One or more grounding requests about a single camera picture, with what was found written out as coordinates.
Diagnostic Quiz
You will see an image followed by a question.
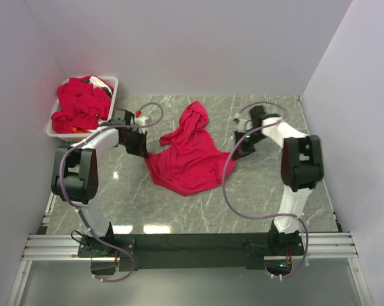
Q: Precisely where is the red t shirt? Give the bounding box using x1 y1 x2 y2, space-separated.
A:
145 101 236 196

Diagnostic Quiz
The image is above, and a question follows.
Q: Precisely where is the aluminium rail frame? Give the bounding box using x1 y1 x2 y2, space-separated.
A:
8 203 373 305

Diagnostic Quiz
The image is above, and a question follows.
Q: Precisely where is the white printed garment in basket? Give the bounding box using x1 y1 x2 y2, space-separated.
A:
81 76 113 98

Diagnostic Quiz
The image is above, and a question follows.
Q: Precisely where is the red clothes pile in basket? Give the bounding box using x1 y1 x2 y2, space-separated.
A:
51 76 113 134

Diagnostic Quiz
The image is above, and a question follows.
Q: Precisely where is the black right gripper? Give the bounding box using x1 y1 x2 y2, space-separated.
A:
233 129 268 161

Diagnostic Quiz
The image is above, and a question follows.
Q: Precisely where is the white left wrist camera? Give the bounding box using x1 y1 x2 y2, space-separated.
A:
134 110 152 126

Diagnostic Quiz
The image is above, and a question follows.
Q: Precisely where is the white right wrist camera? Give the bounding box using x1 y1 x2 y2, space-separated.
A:
233 113 248 133

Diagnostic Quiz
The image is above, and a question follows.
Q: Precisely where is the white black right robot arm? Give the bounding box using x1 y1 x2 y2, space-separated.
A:
232 105 324 254

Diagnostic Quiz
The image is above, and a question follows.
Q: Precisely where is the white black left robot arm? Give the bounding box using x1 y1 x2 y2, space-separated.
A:
51 110 152 256

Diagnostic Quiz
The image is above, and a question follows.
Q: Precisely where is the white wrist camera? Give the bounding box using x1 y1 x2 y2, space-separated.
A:
134 110 152 126
233 113 248 133

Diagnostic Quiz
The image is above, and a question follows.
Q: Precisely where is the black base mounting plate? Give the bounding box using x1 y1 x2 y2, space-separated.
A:
78 233 306 275

